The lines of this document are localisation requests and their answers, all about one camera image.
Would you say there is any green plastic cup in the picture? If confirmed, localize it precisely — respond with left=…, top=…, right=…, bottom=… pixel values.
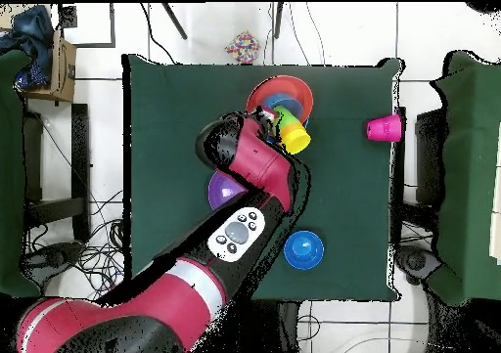
left=273, top=105, right=300, bottom=129

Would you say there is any small light blue bowl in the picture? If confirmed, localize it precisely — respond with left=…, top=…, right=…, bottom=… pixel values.
left=262, top=93, right=304, bottom=119

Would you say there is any orange plastic cup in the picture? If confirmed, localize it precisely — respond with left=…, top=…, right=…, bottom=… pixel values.
left=279, top=119, right=305, bottom=137

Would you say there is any wide orange-red bowl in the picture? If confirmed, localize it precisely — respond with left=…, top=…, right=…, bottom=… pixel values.
left=246, top=74, right=315, bottom=121

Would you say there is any yellow plastic cup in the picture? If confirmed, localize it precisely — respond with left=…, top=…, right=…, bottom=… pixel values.
left=282, top=127, right=312, bottom=154

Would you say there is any purple plastic bowl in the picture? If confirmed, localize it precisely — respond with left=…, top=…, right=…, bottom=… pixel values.
left=206, top=171, right=249, bottom=212

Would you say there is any pink plastic cup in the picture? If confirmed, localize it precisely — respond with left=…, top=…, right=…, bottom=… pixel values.
left=366, top=113, right=403, bottom=144

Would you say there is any black tripod leg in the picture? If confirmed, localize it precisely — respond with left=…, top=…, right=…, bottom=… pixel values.
left=273, top=2, right=284, bottom=39
left=161, top=2, right=189, bottom=41

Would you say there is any dark green tablecloth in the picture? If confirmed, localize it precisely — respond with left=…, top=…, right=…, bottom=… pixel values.
left=122, top=53, right=404, bottom=303

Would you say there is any small dark blue bowl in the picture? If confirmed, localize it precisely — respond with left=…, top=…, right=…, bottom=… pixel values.
left=283, top=230, right=325, bottom=271

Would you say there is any cardboard box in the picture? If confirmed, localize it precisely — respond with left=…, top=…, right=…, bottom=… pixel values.
left=23, top=29, right=77, bottom=104

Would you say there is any green cloth covered table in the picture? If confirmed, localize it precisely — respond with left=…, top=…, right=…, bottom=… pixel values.
left=0, top=49, right=40, bottom=301
left=426, top=50, right=501, bottom=307

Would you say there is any blue cloth bundle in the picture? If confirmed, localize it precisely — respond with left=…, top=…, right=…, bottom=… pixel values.
left=0, top=4, right=54, bottom=90

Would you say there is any black stool frame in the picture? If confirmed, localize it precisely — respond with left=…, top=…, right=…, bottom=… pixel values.
left=390, top=106, right=447, bottom=221
left=23, top=103, right=92, bottom=244

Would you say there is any black rectangular frame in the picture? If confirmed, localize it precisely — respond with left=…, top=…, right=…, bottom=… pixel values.
left=58, top=2, right=116, bottom=49

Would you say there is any black pedestal foot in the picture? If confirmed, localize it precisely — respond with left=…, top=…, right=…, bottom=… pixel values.
left=394, top=244, right=443, bottom=286
left=23, top=242, right=85, bottom=280

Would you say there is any tangle of floor cables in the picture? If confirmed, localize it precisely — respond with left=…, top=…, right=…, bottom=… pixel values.
left=23, top=188, right=126, bottom=295

